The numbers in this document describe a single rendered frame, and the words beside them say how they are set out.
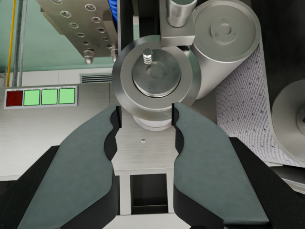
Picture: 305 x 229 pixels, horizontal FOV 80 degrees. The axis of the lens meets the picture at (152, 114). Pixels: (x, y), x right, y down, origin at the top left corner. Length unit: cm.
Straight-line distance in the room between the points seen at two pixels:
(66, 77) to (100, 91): 281
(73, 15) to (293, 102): 52
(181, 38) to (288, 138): 23
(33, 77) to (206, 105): 336
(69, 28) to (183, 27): 39
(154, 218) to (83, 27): 60
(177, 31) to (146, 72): 8
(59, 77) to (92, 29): 296
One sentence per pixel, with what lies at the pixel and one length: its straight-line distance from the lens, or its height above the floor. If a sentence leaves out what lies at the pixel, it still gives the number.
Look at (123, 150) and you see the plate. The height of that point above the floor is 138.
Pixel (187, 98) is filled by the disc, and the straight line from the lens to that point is 30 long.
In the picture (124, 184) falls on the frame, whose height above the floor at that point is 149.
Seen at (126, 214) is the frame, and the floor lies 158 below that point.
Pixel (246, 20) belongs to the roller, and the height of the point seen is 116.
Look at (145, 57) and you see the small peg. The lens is 27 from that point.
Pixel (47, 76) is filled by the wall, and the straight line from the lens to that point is 363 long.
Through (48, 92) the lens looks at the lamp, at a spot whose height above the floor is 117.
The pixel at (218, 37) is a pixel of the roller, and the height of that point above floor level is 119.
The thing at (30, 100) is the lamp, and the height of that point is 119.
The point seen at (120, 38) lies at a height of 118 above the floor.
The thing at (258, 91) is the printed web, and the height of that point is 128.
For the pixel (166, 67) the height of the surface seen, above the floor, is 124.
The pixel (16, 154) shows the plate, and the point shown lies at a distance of 76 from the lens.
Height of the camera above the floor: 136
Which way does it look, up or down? 9 degrees down
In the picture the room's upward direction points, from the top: 177 degrees clockwise
